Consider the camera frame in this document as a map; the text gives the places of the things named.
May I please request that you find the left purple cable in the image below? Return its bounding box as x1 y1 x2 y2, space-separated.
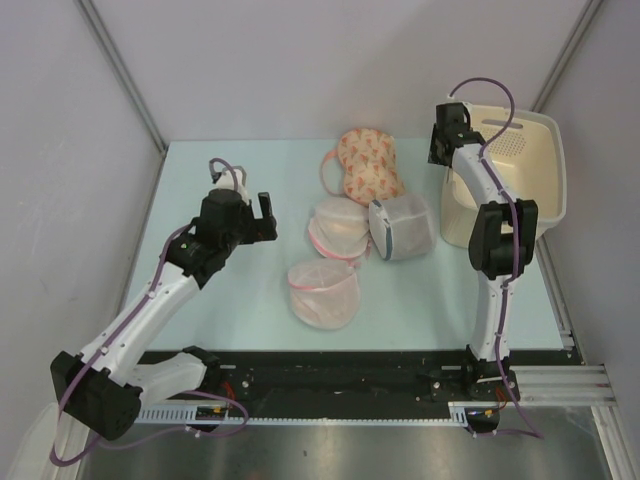
48 157 250 469

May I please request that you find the pink mesh bag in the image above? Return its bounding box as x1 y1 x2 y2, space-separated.
307 197 370 265
287 258 361 330

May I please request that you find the white slotted cable duct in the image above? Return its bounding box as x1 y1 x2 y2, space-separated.
136 398 506 426

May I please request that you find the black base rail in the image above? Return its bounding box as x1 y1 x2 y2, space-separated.
198 350 571 409

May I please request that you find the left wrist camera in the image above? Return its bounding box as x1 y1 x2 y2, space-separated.
208 158 250 204

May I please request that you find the grey trimmed mesh laundry bag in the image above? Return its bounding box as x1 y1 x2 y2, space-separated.
368 193 437 261

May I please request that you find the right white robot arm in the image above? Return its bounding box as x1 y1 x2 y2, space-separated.
428 102 538 401

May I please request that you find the right aluminium frame post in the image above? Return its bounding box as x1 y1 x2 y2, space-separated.
531 0 605 113

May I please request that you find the pink mesh bag middle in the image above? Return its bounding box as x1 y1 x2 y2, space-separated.
307 197 370 265

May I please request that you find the pink mesh bag front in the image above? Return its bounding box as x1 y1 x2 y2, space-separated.
287 258 361 330

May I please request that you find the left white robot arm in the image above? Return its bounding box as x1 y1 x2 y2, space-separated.
50 189 277 441

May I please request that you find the floral orange laundry bag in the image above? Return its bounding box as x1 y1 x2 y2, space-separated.
319 128 406 206

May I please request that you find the aluminium frame post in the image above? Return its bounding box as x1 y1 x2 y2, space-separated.
531 0 605 113
73 0 168 157

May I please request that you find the cream plastic basket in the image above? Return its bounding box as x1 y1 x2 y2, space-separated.
440 109 567 248

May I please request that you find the left aluminium frame post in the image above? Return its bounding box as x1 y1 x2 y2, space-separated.
73 0 168 157

